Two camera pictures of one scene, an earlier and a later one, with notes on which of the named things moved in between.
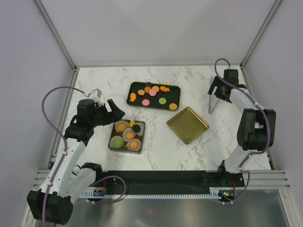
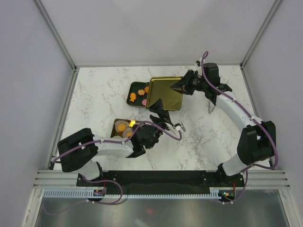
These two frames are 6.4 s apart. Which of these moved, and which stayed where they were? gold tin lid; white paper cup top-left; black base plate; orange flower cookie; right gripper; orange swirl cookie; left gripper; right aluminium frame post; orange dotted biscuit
Moved: left gripper; gold tin lid; right gripper
Stayed: black base plate; orange swirl cookie; orange flower cookie; orange dotted biscuit; white paper cup top-left; right aluminium frame post
